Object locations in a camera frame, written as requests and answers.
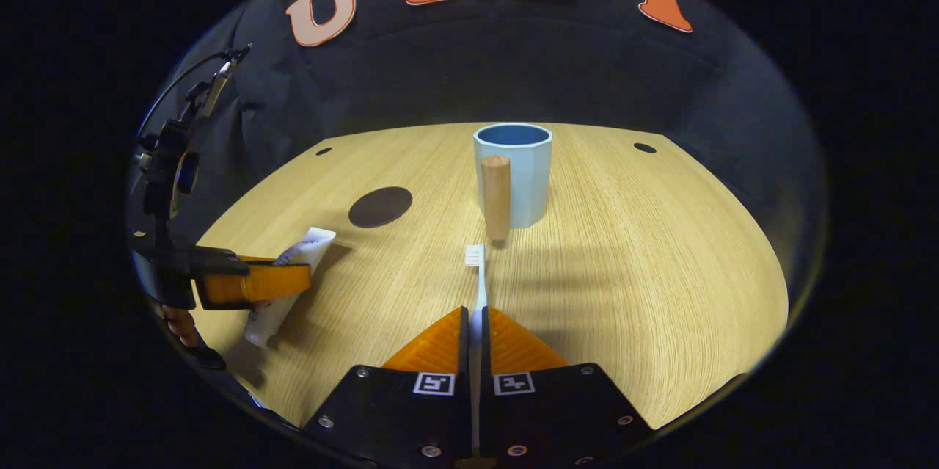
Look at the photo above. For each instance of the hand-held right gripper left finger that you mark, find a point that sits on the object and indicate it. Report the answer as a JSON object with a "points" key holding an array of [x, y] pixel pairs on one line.
{"points": [[465, 359]]}

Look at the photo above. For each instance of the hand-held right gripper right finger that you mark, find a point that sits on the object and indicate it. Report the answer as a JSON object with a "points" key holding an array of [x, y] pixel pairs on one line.
{"points": [[486, 359]]}

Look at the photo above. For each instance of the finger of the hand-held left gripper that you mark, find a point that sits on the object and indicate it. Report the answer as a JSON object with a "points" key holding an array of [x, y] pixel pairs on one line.
{"points": [[220, 263]]}

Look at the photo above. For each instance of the white toothpaste tube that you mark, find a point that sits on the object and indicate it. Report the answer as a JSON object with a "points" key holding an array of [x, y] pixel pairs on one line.
{"points": [[312, 245]]}

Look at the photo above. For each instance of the white toothbrush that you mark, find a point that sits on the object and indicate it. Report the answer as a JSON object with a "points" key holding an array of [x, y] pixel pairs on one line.
{"points": [[476, 256]]}

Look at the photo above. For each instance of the dark brown round coaster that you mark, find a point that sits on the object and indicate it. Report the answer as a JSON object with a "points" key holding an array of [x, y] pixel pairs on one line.
{"points": [[380, 207]]}

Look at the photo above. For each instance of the light wooden desktop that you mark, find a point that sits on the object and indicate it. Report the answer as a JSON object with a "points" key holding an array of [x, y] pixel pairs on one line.
{"points": [[623, 271]]}

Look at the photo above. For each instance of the black backdrop cloth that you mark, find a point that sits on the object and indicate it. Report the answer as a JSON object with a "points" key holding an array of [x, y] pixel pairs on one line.
{"points": [[513, 65]]}

